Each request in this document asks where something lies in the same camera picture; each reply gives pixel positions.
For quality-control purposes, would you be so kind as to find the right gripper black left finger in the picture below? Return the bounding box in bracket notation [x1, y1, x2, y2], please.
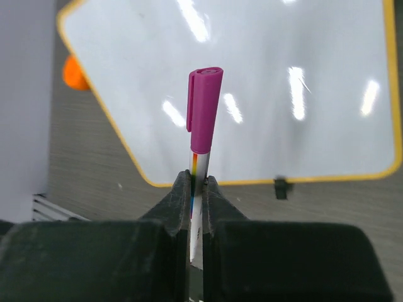
[1, 171, 191, 301]

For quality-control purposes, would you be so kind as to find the slotted grey cable duct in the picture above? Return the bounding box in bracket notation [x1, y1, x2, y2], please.
[31, 194, 88, 221]

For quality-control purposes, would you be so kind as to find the orange framed whiteboard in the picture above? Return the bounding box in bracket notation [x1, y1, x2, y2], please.
[57, 1, 402, 187]

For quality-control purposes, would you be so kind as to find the orange toy fruit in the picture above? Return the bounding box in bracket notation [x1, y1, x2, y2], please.
[62, 55, 90, 91]

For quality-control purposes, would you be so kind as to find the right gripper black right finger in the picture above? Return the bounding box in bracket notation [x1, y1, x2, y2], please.
[202, 176, 394, 301]

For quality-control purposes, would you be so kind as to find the magenta marker cap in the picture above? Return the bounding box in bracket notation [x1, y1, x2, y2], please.
[186, 67, 224, 154]

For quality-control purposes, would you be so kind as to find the white marker pen body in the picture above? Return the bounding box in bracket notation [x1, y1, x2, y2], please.
[190, 152, 210, 262]

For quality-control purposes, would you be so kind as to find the right black whiteboard foot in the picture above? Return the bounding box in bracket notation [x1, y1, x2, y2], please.
[274, 176, 294, 200]

